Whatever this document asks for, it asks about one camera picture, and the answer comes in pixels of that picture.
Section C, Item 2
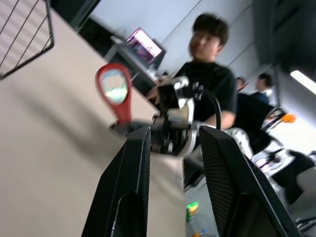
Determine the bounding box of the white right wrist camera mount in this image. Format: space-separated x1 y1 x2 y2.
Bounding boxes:
157 76 198 124

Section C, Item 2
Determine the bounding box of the person in black t-shirt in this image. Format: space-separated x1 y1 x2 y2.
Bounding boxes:
146 12 239 131

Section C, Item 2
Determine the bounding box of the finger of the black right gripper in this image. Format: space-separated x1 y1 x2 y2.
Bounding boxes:
129 119 155 131
108 122 135 137

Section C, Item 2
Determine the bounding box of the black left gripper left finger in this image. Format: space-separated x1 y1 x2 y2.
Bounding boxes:
81 126 152 237

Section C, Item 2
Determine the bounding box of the black chair backrest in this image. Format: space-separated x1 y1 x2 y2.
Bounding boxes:
233 91 276 155

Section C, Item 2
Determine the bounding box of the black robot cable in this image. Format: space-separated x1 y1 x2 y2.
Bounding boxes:
203 90 222 130

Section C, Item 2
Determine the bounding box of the red handheld mirror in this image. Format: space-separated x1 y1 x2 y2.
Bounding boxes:
95 62 133 124

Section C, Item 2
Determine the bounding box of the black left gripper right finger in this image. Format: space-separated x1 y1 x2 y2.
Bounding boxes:
198 124 304 237

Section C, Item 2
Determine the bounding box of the green packet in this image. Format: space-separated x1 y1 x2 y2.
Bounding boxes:
185 200 200 215

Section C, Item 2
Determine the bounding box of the dark-haired bystander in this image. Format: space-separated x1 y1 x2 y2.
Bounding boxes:
234 76 248 94

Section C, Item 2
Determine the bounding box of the black wire rack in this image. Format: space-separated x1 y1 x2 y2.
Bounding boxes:
0 0 55 81

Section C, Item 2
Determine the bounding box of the ceiling light strip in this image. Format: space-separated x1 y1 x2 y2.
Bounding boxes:
289 70 316 94

